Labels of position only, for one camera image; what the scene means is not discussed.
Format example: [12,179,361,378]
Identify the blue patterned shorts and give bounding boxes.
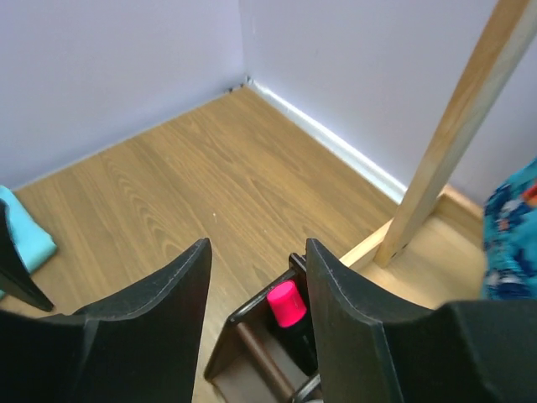
[482,160,536,301]

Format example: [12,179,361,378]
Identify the wooden clothes rack tray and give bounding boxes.
[340,1,536,308]

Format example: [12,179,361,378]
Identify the pink black highlighter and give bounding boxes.
[266,280,318,376]

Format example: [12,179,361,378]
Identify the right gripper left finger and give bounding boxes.
[1,238,211,402]

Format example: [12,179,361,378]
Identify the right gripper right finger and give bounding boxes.
[306,238,536,402]

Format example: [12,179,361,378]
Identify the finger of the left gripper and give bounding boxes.
[1,201,55,312]

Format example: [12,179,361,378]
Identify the brown wooden desk organizer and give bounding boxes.
[203,251,326,403]

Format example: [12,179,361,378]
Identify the folded teal cloth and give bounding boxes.
[1,186,57,277]

